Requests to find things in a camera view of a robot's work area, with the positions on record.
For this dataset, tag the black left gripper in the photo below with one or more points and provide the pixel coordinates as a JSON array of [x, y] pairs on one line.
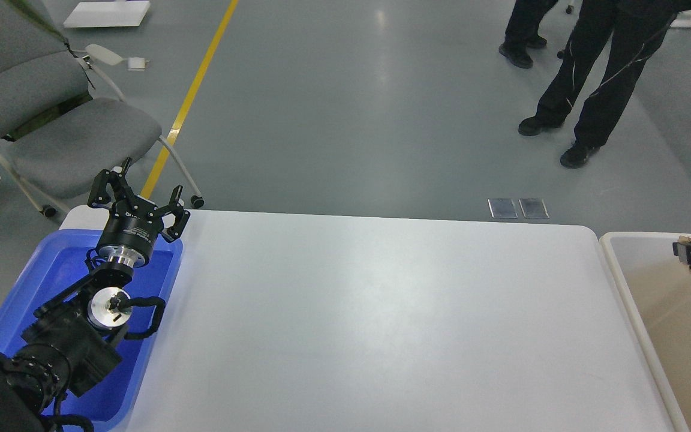
[[129, 237]]

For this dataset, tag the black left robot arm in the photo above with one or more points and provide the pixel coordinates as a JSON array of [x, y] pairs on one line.
[[73, 343]]

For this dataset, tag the beige plastic bin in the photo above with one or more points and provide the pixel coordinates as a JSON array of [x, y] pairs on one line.
[[656, 291]]

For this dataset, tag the grey office chair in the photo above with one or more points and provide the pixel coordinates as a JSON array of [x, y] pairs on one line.
[[55, 136]]

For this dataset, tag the blue plastic bin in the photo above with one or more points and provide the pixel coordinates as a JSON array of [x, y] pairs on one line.
[[58, 262]]

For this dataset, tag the small white floor device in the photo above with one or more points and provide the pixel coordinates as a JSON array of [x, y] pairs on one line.
[[137, 64]]

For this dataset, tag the right metal floor plate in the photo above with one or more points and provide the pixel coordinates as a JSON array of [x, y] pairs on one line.
[[534, 209]]

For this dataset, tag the metal floor plate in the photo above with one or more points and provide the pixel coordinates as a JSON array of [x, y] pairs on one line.
[[534, 209], [504, 209]]

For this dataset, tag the left metal floor plate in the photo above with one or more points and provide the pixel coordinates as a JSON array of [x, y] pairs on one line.
[[504, 209]]

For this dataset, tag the white flat box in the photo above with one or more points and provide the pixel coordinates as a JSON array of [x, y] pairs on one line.
[[107, 14]]

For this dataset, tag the person in black far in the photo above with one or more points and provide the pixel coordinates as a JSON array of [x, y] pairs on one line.
[[522, 32]]

